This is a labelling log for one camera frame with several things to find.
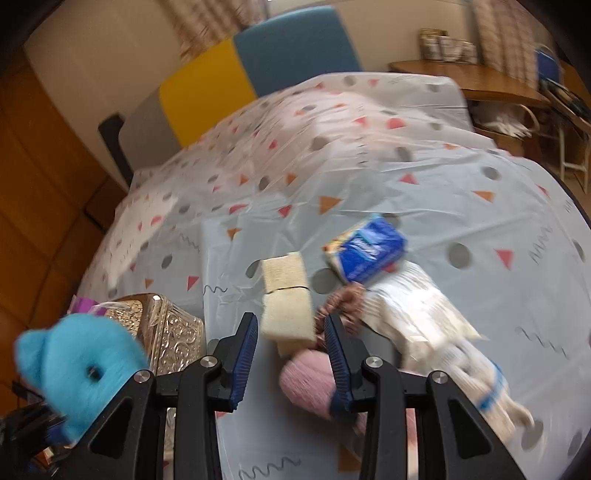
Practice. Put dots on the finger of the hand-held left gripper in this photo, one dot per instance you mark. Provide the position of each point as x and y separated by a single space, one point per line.
32 415

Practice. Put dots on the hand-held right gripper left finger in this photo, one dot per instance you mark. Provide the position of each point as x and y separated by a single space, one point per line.
244 364

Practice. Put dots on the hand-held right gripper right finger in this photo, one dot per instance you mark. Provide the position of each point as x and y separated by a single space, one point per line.
336 364

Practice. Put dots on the cream cloth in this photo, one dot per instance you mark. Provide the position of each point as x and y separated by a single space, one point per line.
286 318

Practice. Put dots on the brown scrunchie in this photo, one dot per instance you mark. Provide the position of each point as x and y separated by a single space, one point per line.
341 297

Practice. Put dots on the golden ornate box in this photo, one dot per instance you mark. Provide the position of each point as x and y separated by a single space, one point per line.
175 327

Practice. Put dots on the blue plush toy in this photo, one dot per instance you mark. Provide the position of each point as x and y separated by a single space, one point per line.
83 350

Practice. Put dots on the blue tissue packet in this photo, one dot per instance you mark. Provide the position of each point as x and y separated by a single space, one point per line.
369 251

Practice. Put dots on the white knit gloves blue band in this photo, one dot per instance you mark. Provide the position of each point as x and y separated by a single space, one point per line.
480 383

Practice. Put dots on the white plastic packet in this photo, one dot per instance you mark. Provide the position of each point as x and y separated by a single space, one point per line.
415 309

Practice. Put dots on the purple box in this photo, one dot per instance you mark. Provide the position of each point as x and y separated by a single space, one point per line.
83 305

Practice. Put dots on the printed plastic tablecloth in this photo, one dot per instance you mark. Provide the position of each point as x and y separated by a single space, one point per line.
415 152

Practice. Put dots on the grey chair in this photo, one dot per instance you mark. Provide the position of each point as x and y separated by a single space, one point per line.
147 129

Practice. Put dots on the yellow chair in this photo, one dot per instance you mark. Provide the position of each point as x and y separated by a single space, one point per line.
203 92

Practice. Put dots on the white plastic bag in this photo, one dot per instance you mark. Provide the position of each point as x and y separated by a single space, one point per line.
505 122

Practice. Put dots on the wooden desk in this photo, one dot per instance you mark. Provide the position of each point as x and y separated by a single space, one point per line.
485 83

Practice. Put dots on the blue plastic container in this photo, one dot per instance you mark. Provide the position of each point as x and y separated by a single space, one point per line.
547 64

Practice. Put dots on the checked curtain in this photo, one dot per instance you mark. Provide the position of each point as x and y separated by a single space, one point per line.
503 32

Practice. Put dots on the white metal stool frame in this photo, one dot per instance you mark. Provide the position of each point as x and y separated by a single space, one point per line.
572 152

